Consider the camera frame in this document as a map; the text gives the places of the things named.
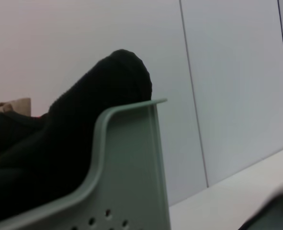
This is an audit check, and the green towel with yellow underside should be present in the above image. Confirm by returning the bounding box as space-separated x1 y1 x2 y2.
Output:
238 188 283 230

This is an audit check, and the grey-green perforated storage box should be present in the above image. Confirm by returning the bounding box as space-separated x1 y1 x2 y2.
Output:
0 97 172 230

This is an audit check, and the black cloth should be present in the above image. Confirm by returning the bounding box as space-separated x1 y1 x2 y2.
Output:
0 49 154 221

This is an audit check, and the beige brown cloth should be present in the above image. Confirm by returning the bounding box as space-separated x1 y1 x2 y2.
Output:
0 97 32 118

